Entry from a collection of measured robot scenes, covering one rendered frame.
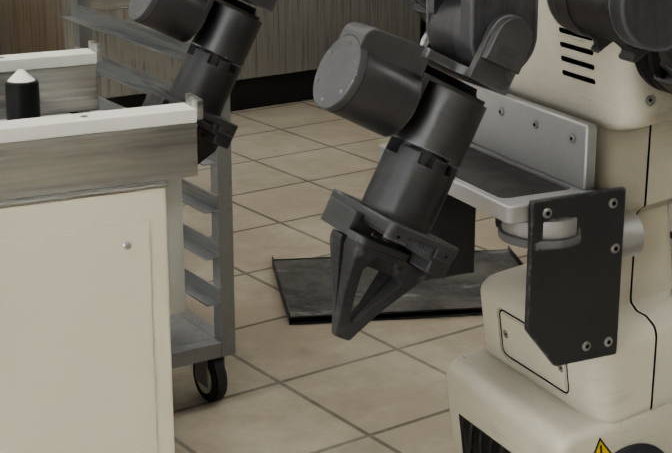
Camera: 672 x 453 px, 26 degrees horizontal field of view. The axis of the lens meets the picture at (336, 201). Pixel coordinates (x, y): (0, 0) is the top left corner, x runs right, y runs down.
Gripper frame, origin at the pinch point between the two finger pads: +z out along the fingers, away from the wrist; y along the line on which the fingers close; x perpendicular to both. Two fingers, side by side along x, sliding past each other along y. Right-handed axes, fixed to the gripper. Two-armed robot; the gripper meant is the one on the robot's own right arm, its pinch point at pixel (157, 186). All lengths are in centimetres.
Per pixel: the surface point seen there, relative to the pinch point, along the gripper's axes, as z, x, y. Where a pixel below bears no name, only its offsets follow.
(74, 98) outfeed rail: -4.5, -9.0, -7.8
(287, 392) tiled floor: 41, 91, -106
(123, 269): 5.1, -9.6, 22.3
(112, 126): -5.8, -15.4, 21.2
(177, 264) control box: 3.9, -2.7, 17.4
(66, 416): 18.8, -8.9, 22.5
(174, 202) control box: -1.3, -5.5, 17.3
